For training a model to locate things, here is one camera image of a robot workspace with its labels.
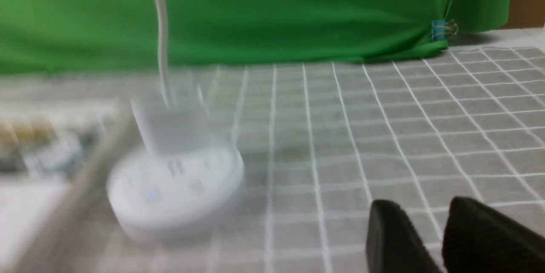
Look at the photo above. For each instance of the book with photo cover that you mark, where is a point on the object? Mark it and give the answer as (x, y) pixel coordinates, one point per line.
(51, 170)

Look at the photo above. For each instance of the green backdrop cloth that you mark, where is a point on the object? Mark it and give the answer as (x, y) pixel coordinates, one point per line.
(93, 35)

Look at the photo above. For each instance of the grey checked tablecloth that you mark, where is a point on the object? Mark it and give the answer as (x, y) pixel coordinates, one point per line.
(320, 142)

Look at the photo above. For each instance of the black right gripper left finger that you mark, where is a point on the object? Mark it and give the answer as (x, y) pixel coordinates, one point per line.
(393, 245)

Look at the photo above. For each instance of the blue binder clip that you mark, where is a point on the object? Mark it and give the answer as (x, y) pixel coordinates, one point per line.
(441, 30)

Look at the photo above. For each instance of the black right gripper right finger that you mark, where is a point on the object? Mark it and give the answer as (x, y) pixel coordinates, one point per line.
(480, 239)

